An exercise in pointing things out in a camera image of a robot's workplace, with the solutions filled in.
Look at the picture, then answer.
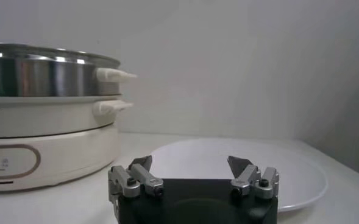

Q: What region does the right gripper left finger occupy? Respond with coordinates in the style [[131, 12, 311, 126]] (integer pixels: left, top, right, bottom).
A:
[[107, 155, 165, 202]]

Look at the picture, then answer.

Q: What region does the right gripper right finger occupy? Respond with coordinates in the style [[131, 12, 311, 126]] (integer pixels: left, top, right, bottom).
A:
[[227, 155, 280, 200]]

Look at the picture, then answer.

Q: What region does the perforated steel steamer basket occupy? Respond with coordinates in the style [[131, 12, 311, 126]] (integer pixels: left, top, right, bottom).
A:
[[0, 41, 137, 97]]

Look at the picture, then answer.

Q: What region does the white round plate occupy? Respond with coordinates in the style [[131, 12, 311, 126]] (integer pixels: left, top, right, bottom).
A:
[[150, 137, 329, 213]]

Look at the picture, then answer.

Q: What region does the cream electric cooker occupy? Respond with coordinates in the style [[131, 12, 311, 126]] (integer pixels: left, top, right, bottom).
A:
[[0, 94, 134, 193]]

